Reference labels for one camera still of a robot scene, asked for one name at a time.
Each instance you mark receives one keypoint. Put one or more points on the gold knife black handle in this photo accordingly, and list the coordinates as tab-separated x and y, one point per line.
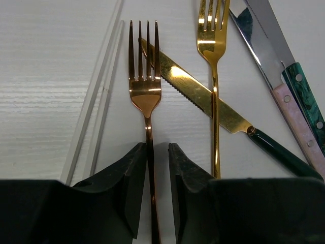
231	120

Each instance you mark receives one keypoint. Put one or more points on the silver knife iridescent handle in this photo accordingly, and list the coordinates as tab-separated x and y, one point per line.
295	77

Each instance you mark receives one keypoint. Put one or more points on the clear chopstick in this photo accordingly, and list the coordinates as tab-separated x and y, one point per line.
101	115
89	100

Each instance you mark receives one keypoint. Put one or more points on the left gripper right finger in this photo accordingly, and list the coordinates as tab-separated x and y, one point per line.
251	210

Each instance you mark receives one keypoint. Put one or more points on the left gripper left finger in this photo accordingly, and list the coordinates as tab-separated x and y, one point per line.
104	208

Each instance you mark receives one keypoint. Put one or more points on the gold fork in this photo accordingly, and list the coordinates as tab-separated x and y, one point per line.
211	44

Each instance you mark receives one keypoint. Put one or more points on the copper fork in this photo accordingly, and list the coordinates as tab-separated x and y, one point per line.
145	94

